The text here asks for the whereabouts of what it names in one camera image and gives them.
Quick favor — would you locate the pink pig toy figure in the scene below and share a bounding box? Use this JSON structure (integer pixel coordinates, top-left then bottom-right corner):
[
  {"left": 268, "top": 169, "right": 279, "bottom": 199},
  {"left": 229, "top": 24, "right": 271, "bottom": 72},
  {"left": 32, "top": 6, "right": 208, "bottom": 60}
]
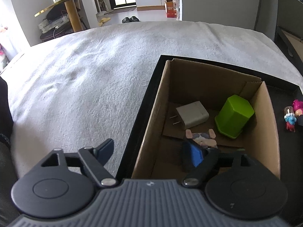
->
[{"left": 185, "top": 129, "right": 217, "bottom": 148}]

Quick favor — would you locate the white power adapter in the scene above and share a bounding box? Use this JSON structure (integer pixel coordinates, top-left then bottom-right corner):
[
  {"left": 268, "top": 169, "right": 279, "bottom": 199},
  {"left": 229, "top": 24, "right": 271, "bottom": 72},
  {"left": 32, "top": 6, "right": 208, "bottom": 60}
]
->
[{"left": 169, "top": 101, "right": 209, "bottom": 129}]

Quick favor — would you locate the green plastic container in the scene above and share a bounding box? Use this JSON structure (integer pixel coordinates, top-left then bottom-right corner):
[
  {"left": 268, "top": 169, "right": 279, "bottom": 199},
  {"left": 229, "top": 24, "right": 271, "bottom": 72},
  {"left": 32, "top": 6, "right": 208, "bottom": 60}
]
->
[{"left": 215, "top": 95, "right": 255, "bottom": 139}]

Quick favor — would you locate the blue red toy figure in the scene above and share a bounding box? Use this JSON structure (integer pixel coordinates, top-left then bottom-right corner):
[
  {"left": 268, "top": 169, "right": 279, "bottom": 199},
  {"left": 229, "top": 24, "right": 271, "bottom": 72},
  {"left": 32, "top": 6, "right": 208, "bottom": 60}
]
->
[{"left": 284, "top": 106, "right": 297, "bottom": 132}]

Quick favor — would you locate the brown cardboard box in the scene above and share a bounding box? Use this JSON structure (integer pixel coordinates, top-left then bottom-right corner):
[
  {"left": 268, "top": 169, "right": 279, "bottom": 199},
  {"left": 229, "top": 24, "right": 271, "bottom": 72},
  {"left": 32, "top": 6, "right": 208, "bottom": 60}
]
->
[{"left": 130, "top": 58, "right": 282, "bottom": 180}]

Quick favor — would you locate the white fuzzy blanket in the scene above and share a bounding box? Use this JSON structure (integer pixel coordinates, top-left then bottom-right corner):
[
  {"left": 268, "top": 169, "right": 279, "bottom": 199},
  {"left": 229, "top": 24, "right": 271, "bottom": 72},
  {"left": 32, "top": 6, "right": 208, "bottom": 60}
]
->
[{"left": 1, "top": 21, "right": 302, "bottom": 177}]

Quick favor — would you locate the black tray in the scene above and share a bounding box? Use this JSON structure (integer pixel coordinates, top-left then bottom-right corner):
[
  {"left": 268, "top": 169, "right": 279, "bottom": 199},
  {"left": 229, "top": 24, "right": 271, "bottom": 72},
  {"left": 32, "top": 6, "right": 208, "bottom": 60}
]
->
[{"left": 117, "top": 55, "right": 302, "bottom": 226}]

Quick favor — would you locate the black slippers pair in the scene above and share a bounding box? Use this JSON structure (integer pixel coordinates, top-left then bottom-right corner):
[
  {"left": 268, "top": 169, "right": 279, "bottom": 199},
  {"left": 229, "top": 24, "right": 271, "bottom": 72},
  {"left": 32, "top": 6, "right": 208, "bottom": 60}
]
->
[{"left": 122, "top": 16, "right": 140, "bottom": 24}]

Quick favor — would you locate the gold round side table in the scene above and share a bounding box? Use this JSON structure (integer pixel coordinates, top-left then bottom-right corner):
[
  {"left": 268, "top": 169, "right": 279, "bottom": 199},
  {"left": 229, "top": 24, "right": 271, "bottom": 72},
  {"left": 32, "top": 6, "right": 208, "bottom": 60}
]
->
[{"left": 34, "top": 0, "right": 83, "bottom": 32}]

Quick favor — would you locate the orange cardboard box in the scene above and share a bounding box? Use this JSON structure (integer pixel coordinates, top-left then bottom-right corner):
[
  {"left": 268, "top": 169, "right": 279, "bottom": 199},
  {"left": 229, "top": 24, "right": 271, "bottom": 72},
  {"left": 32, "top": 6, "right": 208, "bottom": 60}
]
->
[{"left": 164, "top": 0, "right": 177, "bottom": 18}]

